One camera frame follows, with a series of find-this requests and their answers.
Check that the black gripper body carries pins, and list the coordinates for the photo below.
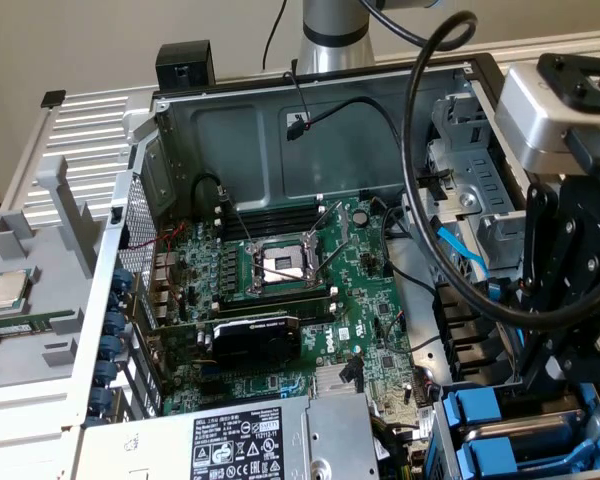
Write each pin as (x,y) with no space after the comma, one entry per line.
(590,250)

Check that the hard disk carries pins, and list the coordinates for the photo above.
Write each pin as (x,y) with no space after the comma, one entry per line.
(470,410)

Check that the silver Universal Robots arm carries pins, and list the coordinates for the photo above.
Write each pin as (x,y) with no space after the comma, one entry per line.
(335,55)

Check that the empty blue disk carrier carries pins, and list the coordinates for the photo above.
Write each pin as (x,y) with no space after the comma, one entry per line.
(495,452)

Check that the grey metal disk bay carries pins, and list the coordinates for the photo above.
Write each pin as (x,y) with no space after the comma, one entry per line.
(445,445)

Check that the grey metal drive cage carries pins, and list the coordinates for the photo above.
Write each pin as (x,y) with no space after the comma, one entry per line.
(480,170)

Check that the coin cell battery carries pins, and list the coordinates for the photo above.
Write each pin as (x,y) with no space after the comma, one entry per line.
(360,217)

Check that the silver socket cover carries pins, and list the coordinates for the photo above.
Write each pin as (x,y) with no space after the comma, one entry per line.
(342,222)

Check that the green motherboard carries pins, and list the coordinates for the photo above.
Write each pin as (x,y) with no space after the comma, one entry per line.
(355,300)

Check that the silver socket locking lever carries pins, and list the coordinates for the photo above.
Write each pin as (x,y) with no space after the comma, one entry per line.
(332,256)
(235,215)

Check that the silver heatsink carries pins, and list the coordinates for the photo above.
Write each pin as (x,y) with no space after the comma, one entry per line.
(330,380)

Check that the CPU socket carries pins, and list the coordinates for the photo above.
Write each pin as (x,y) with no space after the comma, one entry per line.
(280,262)

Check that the black RAM slot row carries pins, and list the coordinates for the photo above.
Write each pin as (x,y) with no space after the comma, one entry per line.
(275,220)
(280,300)

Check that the grey power supply unit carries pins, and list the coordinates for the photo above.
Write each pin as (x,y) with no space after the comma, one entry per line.
(330,435)

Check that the black graphics card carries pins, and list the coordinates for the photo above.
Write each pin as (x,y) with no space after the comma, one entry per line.
(255,342)

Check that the open grey PC case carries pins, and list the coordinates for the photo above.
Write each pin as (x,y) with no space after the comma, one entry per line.
(230,150)

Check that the metal port block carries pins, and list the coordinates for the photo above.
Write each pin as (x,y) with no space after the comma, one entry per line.
(165,280)

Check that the blue slot retention clip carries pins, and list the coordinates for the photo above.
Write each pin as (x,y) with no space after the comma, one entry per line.
(115,300)
(100,400)
(115,323)
(122,277)
(111,348)
(105,373)

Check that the grey plastic parts rack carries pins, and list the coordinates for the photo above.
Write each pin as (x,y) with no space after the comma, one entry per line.
(55,300)

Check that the silver CPU chip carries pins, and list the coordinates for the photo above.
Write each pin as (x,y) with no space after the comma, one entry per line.
(5,292)

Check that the green RAM stick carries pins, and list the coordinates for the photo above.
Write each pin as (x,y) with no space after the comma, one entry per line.
(10,330)

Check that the black plastic bracket stack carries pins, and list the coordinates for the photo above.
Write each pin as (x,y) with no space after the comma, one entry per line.
(460,340)

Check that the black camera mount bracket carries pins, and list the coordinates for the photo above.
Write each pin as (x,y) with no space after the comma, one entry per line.
(570,75)

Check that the black box bracket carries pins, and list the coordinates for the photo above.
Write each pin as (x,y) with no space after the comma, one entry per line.
(185,60)

